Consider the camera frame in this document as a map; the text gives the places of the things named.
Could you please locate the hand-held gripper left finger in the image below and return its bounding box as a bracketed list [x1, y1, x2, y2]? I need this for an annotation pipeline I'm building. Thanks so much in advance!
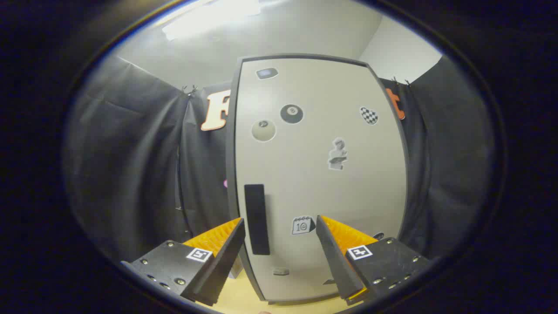
[121, 217, 245, 307]

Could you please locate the black backdrop cloth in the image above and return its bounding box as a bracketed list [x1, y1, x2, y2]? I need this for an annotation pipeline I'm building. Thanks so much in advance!
[65, 55, 495, 262]

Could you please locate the light grey cabinet door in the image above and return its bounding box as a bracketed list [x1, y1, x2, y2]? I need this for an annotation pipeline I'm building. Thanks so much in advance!
[235, 57, 408, 301]

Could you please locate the dark grey cabinet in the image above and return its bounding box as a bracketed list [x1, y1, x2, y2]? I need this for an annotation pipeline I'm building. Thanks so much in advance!
[225, 53, 410, 305]

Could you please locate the black door handle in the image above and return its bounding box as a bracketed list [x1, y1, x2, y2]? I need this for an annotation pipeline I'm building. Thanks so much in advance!
[244, 184, 271, 256]

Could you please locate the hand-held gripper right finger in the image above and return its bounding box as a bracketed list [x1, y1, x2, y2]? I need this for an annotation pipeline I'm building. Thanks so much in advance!
[316, 215, 431, 306]

